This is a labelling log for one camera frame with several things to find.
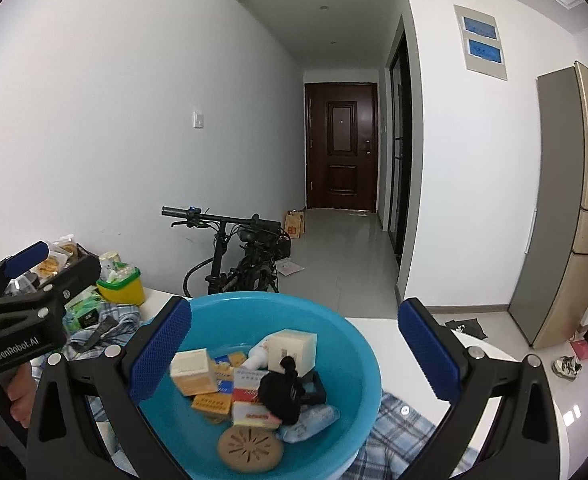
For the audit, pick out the gold blue cigarette pack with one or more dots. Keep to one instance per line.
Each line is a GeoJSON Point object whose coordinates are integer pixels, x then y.
{"type": "Point", "coordinates": [233, 360]}

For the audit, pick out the brown paper bag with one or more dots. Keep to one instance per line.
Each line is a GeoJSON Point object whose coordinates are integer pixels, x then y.
{"type": "Point", "coordinates": [295, 224]}

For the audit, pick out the cream square box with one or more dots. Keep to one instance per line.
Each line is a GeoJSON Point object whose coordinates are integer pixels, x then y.
{"type": "Point", "coordinates": [294, 350]}

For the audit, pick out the white light switch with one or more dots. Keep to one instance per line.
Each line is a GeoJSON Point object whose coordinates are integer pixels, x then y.
{"type": "Point", "coordinates": [197, 119]}

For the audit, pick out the gold grey refrigerator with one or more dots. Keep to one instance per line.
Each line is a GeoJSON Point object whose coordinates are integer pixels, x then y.
{"type": "Point", "coordinates": [549, 210]}

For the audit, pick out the light blue wipes packet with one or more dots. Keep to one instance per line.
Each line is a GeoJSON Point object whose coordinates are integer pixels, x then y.
{"type": "Point", "coordinates": [309, 425]}

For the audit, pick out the black flat cloth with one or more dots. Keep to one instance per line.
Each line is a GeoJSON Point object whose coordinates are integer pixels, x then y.
{"type": "Point", "coordinates": [466, 327]}

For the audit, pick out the green tissue pack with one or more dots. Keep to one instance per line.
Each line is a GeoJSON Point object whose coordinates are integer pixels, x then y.
{"type": "Point", "coordinates": [86, 310]}

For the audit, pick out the person's left hand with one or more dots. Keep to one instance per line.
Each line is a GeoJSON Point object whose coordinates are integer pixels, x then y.
{"type": "Point", "coordinates": [21, 400]}

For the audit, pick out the white red flat box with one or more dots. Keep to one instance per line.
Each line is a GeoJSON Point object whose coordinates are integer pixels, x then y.
{"type": "Point", "coordinates": [254, 415]}

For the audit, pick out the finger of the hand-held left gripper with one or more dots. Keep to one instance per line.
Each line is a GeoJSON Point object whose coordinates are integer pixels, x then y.
{"type": "Point", "coordinates": [23, 257]}
{"type": "Point", "coordinates": [78, 275]}

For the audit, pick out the yellow green container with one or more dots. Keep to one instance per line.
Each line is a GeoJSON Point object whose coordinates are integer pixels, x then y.
{"type": "Point", "coordinates": [121, 292]}

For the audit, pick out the black bicycle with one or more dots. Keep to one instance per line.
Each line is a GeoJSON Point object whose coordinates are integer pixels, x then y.
{"type": "Point", "coordinates": [254, 260]}

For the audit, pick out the orange patterned flat box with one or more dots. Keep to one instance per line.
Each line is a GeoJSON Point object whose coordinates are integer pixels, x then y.
{"type": "Point", "coordinates": [212, 402]}

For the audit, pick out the grey wall panel blue windows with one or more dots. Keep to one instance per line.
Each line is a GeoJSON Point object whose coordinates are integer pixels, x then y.
{"type": "Point", "coordinates": [461, 40]}

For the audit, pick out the white lotion bottle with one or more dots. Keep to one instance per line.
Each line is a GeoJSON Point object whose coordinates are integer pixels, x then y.
{"type": "Point", "coordinates": [259, 355]}

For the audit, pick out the paper sheet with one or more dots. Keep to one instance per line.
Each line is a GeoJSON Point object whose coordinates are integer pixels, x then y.
{"type": "Point", "coordinates": [290, 268]}

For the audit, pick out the black framed sliding door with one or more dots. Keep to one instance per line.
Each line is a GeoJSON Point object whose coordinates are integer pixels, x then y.
{"type": "Point", "coordinates": [399, 160]}

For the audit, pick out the cream tall box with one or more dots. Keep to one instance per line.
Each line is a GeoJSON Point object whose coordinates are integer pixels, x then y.
{"type": "Point", "coordinates": [191, 370]}

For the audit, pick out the blue plastic basin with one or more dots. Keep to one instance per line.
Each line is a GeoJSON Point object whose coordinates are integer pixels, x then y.
{"type": "Point", "coordinates": [344, 360]}

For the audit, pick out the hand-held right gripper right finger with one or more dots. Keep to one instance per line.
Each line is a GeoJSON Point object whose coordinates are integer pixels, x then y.
{"type": "Point", "coordinates": [429, 350]}

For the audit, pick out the grey sneaker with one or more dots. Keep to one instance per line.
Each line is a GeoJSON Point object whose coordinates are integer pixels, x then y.
{"type": "Point", "coordinates": [566, 367]}

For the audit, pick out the dark wooden door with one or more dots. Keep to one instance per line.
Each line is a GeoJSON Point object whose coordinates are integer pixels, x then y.
{"type": "Point", "coordinates": [341, 160]}

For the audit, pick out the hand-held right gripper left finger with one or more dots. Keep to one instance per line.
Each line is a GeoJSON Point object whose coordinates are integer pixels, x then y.
{"type": "Point", "coordinates": [161, 350]}

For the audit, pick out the snack packets in bag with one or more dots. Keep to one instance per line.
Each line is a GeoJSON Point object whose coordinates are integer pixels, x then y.
{"type": "Point", "coordinates": [53, 265]}

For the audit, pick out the red white cigarette pack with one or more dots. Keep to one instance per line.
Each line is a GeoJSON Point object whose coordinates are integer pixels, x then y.
{"type": "Point", "coordinates": [249, 385]}

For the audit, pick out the black box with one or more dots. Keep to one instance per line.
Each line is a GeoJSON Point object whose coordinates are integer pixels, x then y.
{"type": "Point", "coordinates": [316, 390]}

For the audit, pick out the white desktop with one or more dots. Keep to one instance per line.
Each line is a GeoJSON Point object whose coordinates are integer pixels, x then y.
{"type": "Point", "coordinates": [374, 340]}

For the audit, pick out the blue plaid cloth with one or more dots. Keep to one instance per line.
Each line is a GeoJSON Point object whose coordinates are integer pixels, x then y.
{"type": "Point", "coordinates": [399, 430]}

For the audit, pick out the brown round disc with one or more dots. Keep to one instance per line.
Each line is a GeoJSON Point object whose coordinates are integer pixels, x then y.
{"type": "Point", "coordinates": [249, 450]}

